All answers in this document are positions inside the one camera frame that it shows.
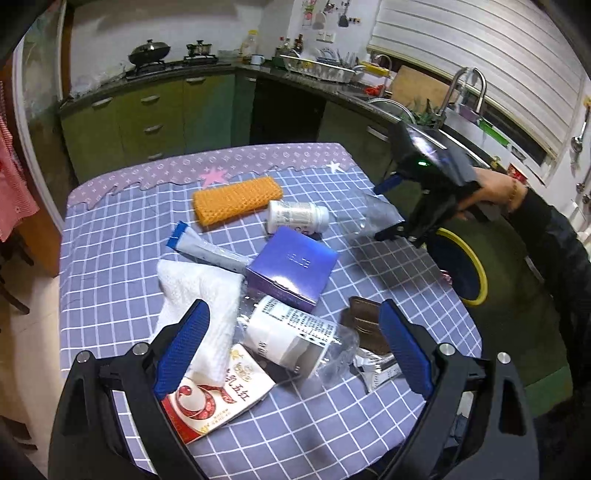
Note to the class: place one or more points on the white pill bottle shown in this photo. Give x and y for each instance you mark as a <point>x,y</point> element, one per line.
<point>295,216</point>

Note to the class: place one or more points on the red checkered apron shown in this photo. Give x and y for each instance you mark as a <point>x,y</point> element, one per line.
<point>14,175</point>

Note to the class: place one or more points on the small chrome faucet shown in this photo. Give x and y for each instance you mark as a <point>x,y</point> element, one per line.
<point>382,60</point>

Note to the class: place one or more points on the person's right forearm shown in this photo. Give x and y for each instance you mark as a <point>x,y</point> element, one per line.
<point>549,230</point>

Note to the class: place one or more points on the white wall socket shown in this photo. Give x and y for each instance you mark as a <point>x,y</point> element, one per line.
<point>326,37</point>

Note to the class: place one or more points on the green leafy vegetables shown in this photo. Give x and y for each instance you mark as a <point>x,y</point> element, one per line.
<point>425,115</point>

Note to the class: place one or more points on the clear white-labelled plastic bottle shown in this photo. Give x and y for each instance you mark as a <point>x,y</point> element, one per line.
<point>286,332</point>

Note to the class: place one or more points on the yellow-rimmed trash bin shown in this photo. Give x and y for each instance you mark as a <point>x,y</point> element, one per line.
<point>457,267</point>

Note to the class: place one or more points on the white paper towel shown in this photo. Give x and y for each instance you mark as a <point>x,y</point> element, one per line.
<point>203,286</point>

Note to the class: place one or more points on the hanging kitchen utensils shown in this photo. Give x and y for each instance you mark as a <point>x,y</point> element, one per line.
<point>330,9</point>

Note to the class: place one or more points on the blue checkered tablecloth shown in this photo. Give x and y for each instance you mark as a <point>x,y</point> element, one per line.
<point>115,258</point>

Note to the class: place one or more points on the metal dish rack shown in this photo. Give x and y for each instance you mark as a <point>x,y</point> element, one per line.
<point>323,71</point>

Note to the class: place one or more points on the tall chrome faucet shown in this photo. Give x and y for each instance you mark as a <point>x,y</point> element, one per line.
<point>457,85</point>

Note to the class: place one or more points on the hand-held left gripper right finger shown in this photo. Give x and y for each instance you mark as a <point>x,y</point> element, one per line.
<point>406,350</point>

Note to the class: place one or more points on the green base cabinet with drawers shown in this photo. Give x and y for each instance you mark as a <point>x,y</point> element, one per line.
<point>152,120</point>

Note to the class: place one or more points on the black built-in appliance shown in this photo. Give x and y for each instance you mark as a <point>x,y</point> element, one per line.
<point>286,115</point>

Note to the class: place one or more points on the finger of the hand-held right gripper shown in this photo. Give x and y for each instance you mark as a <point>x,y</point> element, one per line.
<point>384,186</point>
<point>388,233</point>

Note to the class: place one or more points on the clear plastic bag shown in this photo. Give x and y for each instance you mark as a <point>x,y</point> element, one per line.
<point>369,217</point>

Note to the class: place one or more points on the black wok with lid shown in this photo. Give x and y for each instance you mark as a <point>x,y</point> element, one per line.
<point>147,53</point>

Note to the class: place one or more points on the steel sink basin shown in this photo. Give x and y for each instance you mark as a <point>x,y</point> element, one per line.
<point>392,108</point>

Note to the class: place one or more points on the silver sliding door frame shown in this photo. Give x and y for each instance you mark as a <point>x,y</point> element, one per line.
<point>32,138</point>

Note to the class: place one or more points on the white enamel mug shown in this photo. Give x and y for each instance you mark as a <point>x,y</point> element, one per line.
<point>257,59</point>

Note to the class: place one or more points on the gas stove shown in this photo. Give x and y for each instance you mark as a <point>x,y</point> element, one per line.
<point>171,67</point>

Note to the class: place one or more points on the dark green sink cabinet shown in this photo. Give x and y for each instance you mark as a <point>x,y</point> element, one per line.
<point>351,127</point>

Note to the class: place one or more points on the white window blind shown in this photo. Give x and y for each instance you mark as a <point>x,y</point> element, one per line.
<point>485,55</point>

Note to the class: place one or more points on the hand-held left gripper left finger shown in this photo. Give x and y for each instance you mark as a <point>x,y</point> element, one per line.
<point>184,346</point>

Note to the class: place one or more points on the silver foil wrapper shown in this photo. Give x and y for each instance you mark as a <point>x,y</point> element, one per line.
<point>378,369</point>

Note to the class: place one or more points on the orange waffle sponge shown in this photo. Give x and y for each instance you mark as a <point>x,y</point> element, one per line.
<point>235,198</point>

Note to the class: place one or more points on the yellow oil bottle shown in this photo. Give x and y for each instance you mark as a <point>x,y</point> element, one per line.
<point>250,46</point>

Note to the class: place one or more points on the small steel pot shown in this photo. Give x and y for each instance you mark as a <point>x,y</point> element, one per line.
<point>199,48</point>

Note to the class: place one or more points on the wooden cutting board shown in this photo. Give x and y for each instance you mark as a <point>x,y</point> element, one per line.
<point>420,87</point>

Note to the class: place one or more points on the brown wallet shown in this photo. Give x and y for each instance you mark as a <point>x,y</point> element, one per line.
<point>360,327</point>

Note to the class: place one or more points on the red and white carton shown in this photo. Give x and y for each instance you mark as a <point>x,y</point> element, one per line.
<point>212,401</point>

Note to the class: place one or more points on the row of sauce bottles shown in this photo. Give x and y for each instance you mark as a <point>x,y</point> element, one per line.
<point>291,45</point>

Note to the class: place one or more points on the purple cardboard box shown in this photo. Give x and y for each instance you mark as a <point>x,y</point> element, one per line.
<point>291,263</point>

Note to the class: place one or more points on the person's right hand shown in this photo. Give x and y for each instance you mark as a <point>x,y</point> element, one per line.
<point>494,191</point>

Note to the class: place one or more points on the blue and white sachet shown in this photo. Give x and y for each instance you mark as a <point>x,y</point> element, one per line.
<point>203,251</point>

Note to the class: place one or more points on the red box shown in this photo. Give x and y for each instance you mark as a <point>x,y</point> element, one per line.
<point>518,173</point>

